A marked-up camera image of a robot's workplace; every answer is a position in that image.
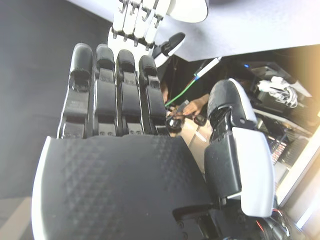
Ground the person's hand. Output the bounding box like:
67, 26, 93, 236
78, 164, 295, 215
183, 93, 210, 117

